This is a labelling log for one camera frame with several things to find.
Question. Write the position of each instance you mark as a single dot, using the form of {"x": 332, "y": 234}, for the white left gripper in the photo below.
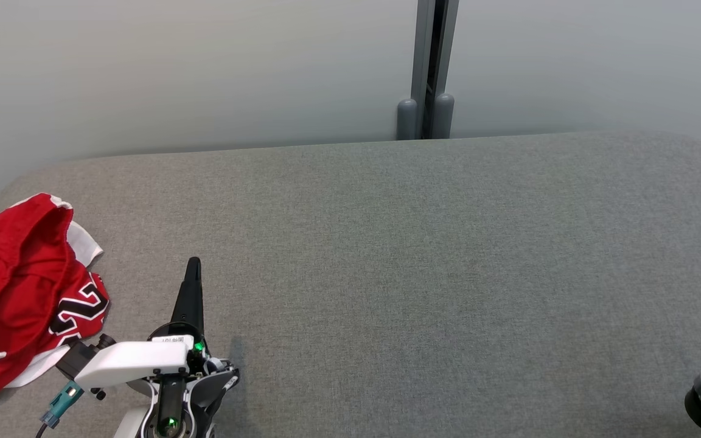
{"x": 131, "y": 362}

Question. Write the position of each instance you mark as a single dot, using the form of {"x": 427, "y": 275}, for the red white basketball jersey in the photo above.
{"x": 16, "y": 274}

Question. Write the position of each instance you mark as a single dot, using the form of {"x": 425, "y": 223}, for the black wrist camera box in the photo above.
{"x": 76, "y": 359}

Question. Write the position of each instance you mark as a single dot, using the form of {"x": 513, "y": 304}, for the grey double partition post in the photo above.
{"x": 421, "y": 61}

